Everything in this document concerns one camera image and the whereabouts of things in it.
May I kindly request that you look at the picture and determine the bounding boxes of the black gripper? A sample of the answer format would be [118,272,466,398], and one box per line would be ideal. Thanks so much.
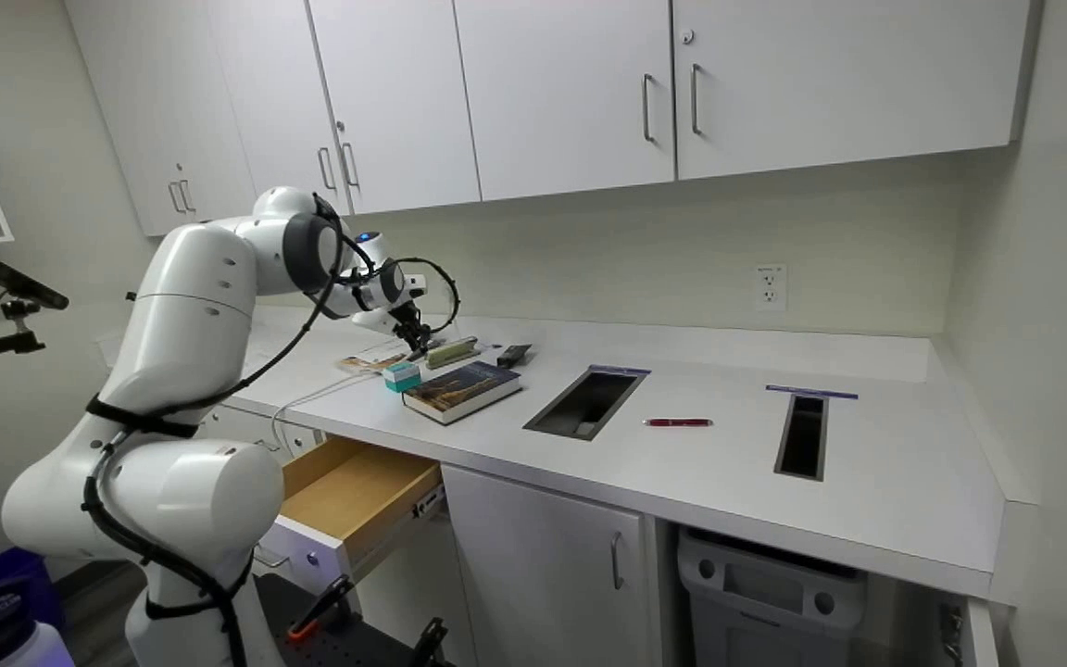
[362,256,439,363]

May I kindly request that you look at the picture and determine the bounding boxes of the small teal box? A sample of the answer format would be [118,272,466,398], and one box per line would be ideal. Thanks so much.
[382,361,429,398]

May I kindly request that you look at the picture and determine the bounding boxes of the flat beige box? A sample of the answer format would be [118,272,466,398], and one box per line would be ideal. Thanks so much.
[338,345,413,383]

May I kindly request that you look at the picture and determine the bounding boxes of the rectangular metal countertop opening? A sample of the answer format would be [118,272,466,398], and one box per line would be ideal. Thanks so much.
[519,361,657,445]

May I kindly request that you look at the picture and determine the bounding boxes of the narrow dark countertop slot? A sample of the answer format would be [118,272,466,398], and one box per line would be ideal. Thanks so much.
[770,390,833,484]

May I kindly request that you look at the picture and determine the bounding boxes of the green grey book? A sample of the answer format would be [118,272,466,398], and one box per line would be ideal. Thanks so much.
[420,333,485,374]

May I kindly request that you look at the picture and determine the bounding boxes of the dark cover book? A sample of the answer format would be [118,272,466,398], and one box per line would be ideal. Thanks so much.
[401,361,525,429]

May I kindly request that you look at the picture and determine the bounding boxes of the small black object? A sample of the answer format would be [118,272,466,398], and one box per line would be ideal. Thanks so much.
[492,341,539,374]

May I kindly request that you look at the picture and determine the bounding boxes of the open wooden drawer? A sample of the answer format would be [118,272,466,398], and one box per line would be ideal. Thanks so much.
[252,432,449,596]

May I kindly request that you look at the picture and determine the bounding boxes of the white lower cabinet door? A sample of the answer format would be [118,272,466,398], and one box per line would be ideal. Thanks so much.
[441,462,662,667]

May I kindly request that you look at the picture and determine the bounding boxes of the black floor object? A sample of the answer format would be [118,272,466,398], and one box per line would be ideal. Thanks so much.
[407,611,452,667]

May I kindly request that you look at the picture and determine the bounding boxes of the white bottle black cap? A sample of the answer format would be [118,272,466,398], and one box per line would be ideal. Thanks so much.
[0,583,77,667]

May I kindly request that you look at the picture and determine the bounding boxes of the wide white upper cabinet door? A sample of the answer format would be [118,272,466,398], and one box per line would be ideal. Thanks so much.
[666,0,1038,185]

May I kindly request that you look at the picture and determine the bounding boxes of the black looped gripper cable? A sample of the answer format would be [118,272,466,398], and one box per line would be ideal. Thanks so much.
[390,251,466,345]

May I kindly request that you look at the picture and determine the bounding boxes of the red handled tool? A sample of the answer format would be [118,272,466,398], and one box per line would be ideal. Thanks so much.
[282,571,360,651]

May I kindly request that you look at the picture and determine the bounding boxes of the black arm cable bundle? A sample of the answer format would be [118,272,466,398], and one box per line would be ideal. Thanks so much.
[77,196,360,667]

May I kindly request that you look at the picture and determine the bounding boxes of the white wall outlet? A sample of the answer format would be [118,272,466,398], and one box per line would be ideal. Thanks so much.
[751,261,795,315]

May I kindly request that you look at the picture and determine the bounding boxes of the black camera on stand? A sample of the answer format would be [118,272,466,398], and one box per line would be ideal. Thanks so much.
[0,251,75,315]

